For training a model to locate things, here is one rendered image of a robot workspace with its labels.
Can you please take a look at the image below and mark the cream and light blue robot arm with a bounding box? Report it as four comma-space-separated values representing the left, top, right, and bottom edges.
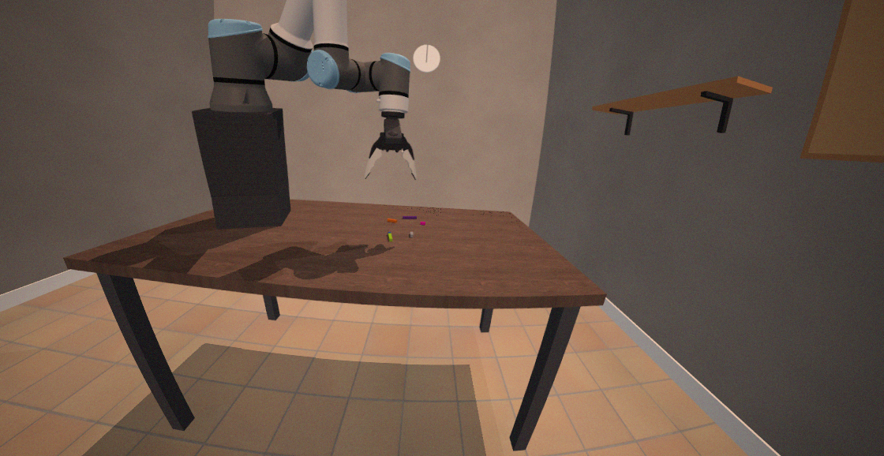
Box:
208, 0, 410, 114

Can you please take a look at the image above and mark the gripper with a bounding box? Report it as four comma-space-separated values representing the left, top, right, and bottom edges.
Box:
365, 111, 417, 180

